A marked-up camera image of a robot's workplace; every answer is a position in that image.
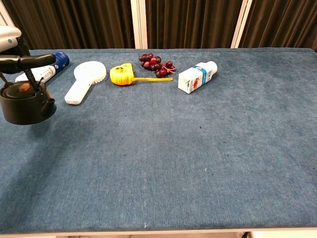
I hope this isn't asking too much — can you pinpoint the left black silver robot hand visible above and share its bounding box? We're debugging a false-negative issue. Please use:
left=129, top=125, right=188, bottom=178
left=0, top=25, right=56, bottom=75

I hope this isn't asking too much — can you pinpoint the black round container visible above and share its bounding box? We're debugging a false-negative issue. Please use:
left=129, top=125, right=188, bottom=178
left=0, top=68, right=57, bottom=125

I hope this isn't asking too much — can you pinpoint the white bottle with blue cap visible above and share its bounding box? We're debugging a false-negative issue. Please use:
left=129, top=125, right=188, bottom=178
left=15, top=51, right=70, bottom=83

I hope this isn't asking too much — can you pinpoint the white handheld fan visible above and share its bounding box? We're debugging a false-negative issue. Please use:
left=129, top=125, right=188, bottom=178
left=64, top=60, right=107, bottom=106

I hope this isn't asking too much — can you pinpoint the black pleated curtain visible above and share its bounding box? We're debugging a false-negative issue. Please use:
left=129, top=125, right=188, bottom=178
left=238, top=0, right=317, bottom=52
left=145, top=0, right=243, bottom=49
left=1, top=0, right=136, bottom=51

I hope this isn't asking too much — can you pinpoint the yellow tape measure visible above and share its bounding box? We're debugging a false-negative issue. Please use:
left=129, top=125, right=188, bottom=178
left=109, top=62, right=173, bottom=86

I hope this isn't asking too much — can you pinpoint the dark red grape bunch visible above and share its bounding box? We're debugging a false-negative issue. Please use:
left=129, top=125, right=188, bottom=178
left=138, top=53, right=177, bottom=78

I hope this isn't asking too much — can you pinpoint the white blue milk carton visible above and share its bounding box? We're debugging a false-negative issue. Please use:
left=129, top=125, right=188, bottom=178
left=177, top=60, right=218, bottom=95

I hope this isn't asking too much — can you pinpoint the blue table cloth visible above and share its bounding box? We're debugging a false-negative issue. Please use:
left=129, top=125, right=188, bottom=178
left=0, top=47, right=317, bottom=235

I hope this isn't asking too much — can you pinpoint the white frame post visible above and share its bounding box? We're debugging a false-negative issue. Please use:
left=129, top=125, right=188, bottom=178
left=230, top=0, right=256, bottom=49
left=130, top=0, right=149, bottom=50
left=0, top=0, right=16, bottom=27

